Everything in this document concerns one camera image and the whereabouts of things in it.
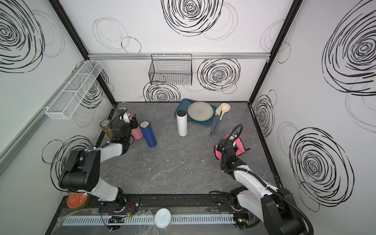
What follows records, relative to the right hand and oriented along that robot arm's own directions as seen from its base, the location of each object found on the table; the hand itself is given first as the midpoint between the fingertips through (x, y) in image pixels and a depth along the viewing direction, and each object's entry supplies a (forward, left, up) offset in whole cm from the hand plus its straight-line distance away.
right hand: (226, 140), depth 86 cm
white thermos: (+9, +27, +12) cm, 31 cm away
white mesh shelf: (+4, +85, +24) cm, 89 cm away
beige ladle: (+33, -4, -7) cm, 34 cm away
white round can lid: (-39, +33, -4) cm, 51 cm away
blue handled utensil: (+30, +2, -8) cm, 31 cm away
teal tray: (+39, +28, -10) cm, 49 cm away
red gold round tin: (-33, +77, -5) cm, 84 cm away
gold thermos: (+2, +69, +12) cm, 70 cm away
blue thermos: (+1, +46, +12) cm, 48 cm away
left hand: (+12, +60, +8) cm, 62 cm away
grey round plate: (+30, +15, -8) cm, 35 cm away
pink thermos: (+6, +57, -2) cm, 57 cm away
